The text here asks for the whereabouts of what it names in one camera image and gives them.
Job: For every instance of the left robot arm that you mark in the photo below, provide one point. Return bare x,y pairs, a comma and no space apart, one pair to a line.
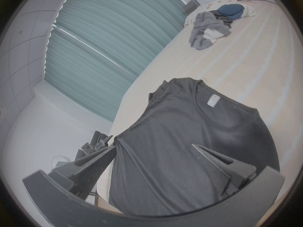
93,148

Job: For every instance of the blue-green curtain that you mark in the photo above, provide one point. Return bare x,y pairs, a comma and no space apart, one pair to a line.
123,20
82,74

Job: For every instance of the pile of clothes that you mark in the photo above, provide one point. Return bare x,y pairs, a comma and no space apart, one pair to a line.
203,25

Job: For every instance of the grey bedside table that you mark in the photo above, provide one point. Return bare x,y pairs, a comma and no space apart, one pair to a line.
190,7

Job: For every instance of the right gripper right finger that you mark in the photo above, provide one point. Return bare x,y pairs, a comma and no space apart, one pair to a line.
227,169

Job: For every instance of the black T-shirt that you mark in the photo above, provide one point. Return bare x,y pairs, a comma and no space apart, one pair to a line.
177,117

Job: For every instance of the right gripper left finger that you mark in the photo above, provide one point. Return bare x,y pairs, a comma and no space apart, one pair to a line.
90,171

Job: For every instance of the bed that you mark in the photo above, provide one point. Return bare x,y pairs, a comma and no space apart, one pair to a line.
236,63

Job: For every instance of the white printed pillow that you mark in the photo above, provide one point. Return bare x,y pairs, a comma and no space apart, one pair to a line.
206,7

